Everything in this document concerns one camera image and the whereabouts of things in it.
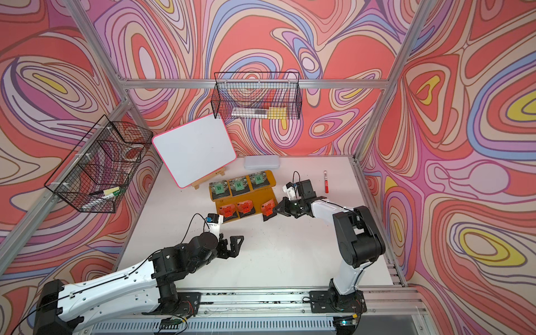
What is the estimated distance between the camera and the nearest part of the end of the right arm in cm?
72

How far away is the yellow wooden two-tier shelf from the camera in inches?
35.2

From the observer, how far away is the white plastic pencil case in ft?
3.85

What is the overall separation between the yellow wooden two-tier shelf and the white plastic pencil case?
0.20 m

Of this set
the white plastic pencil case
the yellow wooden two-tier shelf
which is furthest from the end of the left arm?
the white plastic pencil case

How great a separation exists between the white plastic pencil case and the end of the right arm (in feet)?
1.09
